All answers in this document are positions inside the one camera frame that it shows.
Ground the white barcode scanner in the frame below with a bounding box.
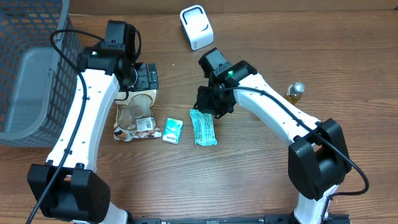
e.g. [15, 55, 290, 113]
[179, 4, 214, 50]

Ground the grey plastic shopping basket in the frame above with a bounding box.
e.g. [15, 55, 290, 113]
[1, 0, 77, 147]

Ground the teal white tissue packet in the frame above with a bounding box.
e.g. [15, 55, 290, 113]
[162, 118, 183, 144]

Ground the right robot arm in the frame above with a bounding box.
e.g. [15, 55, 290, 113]
[194, 48, 351, 223]

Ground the teal tissue pack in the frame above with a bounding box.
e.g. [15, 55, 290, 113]
[190, 109, 218, 147]

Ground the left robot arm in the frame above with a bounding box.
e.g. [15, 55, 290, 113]
[27, 21, 159, 223]

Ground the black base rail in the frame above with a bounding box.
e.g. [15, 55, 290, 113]
[129, 213, 352, 224]

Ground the yellow dish soap bottle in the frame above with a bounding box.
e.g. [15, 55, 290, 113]
[284, 82, 305, 105]

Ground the brown white snack bag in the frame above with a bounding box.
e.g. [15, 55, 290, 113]
[113, 90, 162, 142]

